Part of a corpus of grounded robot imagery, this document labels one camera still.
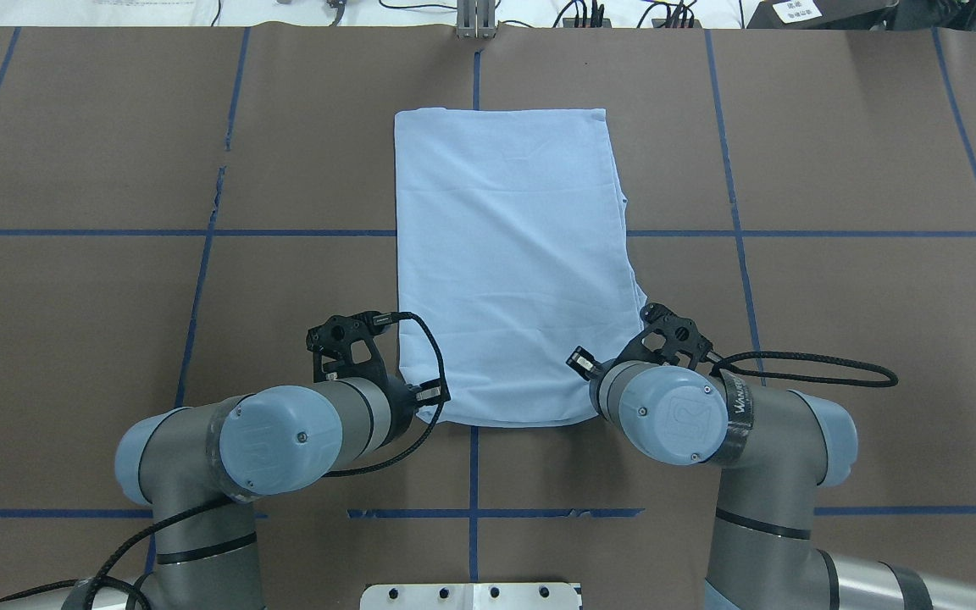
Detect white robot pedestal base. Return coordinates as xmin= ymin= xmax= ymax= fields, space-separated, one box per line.
xmin=359 ymin=582 xmax=584 ymax=609

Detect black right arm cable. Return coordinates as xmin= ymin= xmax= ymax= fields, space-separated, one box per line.
xmin=708 ymin=351 xmax=900 ymax=389

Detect aluminium frame post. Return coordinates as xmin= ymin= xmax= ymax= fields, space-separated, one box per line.
xmin=454 ymin=0 xmax=499 ymax=40

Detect black power adapter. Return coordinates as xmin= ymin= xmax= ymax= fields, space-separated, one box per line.
xmin=745 ymin=1 xmax=899 ymax=31

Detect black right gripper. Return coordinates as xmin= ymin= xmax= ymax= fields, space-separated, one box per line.
xmin=566 ymin=302 xmax=713 ymax=380

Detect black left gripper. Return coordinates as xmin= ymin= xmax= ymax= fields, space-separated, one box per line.
xmin=306 ymin=312 xmax=451 ymax=424

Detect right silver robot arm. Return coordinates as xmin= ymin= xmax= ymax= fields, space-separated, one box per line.
xmin=567 ymin=302 xmax=976 ymax=609

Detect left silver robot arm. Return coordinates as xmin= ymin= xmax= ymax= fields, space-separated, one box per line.
xmin=62 ymin=310 xmax=450 ymax=609

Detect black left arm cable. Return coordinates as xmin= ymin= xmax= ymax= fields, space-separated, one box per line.
xmin=0 ymin=312 xmax=446 ymax=610

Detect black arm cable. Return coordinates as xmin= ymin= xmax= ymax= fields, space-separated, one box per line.
xmin=0 ymin=312 xmax=446 ymax=610
xmin=708 ymin=351 xmax=900 ymax=389

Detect light blue t-shirt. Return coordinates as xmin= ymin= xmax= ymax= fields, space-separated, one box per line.
xmin=392 ymin=108 xmax=646 ymax=428

